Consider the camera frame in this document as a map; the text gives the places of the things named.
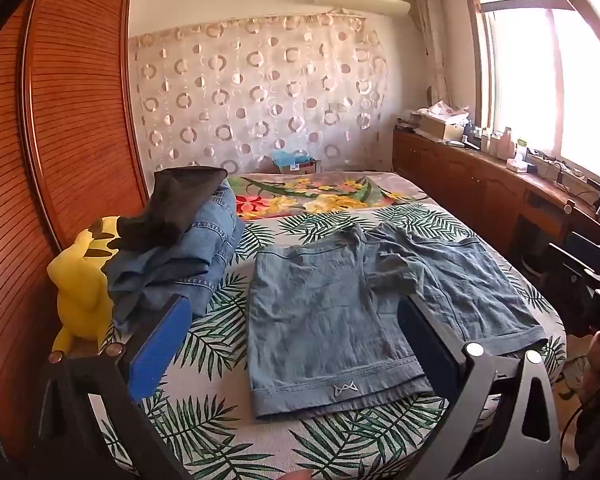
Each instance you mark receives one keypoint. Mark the wooden framed window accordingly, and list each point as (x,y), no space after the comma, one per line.
(555,80)

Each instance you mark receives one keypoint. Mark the leaf print bed sheet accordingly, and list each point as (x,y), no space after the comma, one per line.
(230,435)

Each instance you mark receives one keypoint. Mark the blue denim shorts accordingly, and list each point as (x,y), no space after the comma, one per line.
(320,320)

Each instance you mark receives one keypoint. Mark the group of white bottles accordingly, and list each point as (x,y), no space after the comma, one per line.
(497,142)

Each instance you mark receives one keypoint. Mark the long wooden cabinet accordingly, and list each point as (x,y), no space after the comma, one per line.
(455,175)

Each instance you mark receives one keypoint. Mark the yellow plush toy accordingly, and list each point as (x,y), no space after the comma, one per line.
(80,290)

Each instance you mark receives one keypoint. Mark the floral blanket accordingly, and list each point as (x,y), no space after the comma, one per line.
(300,197)

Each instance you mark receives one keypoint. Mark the dark folded cloth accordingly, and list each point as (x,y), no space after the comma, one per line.
(175,205)

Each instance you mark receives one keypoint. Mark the dark chair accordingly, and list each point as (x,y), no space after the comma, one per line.
(535,240)

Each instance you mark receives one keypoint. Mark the white bundled window curtain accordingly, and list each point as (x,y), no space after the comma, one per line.
(432,45)

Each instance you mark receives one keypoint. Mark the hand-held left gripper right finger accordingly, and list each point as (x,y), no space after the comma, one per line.
(425,345)

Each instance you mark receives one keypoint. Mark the white power strip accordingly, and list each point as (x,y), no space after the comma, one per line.
(555,167)

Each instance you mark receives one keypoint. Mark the open cardboard box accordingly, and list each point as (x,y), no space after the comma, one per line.
(437,125)

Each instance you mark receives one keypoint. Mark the circle patterned curtain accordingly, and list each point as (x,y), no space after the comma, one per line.
(260,90)

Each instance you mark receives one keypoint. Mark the wooden louvered wardrobe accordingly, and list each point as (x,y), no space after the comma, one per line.
(55,125)

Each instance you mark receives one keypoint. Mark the box with blue cloth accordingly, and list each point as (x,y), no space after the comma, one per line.
(292,160)

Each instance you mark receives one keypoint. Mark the stack of folded jeans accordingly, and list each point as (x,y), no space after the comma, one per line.
(200,255)

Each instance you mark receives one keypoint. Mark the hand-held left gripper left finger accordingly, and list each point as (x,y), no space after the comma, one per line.
(155,350)

